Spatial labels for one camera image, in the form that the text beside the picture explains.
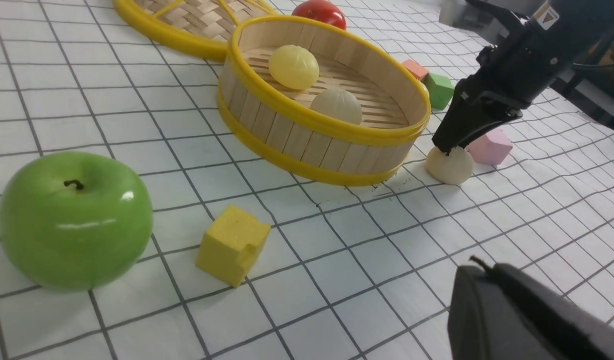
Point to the bamboo steamer tray yellow rim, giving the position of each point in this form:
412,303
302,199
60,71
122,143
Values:
353,126

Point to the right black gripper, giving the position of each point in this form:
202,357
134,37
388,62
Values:
513,73

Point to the green foam cube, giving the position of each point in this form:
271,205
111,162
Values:
440,90

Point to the white bun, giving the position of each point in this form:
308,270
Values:
339,104
453,168

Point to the woven bamboo steamer lid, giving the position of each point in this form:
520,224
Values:
199,28

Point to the yellow bun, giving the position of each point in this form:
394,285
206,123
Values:
294,67

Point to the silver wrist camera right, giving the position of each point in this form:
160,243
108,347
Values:
462,15

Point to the green apple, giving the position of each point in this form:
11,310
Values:
75,221

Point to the red tomato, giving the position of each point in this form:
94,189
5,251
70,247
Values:
322,11

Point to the yellow foam cube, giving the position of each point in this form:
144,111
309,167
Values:
231,245

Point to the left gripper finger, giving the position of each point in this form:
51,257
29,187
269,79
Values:
500,313

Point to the white grid tablecloth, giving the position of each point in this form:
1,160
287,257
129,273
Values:
345,273

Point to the orange foam cube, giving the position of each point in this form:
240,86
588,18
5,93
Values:
418,71

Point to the pink foam cube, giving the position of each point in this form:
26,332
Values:
491,149

